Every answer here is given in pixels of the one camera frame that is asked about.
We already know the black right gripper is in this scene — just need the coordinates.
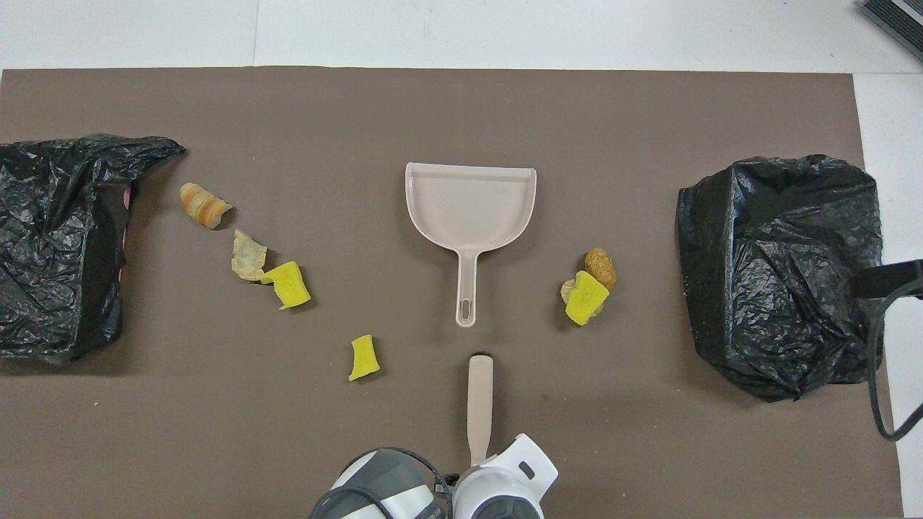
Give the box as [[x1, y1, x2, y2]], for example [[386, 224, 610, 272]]
[[849, 258, 923, 298]]

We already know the brown oval bread nugget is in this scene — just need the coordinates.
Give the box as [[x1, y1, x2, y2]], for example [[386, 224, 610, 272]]
[[584, 248, 619, 291]]

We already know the yellow sponge with green back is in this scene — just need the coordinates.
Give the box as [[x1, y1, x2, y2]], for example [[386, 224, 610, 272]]
[[565, 270, 611, 327]]

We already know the beige plastic dustpan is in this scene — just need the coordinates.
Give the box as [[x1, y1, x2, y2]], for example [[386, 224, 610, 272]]
[[405, 161, 538, 328]]

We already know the beige brush with black bristles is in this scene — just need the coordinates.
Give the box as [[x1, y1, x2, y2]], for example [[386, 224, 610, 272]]
[[467, 352, 495, 468]]

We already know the small yellow sponge piece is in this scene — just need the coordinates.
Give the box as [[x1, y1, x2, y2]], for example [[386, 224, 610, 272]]
[[348, 334, 381, 382]]

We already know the large yellow sponge piece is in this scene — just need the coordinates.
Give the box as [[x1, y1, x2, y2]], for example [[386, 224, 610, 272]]
[[260, 261, 312, 311]]

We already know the pale flaky bread chunk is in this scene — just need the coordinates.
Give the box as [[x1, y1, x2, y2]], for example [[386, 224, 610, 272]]
[[231, 229, 268, 282]]

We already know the striped golden croissant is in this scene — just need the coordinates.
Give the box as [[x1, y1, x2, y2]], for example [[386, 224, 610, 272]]
[[180, 182, 234, 230]]

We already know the black plastic trash bag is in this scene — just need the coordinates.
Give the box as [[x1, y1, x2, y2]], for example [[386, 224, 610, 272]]
[[0, 133, 186, 363], [676, 154, 886, 403]]

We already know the dark grey ribbed device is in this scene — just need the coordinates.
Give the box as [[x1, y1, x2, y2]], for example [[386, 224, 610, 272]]
[[858, 0, 923, 62]]

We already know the brown table mat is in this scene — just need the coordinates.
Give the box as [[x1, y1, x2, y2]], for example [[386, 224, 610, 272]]
[[0, 66, 904, 519]]

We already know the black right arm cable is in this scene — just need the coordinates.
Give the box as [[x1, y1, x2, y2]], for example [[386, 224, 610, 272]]
[[867, 278, 923, 442]]

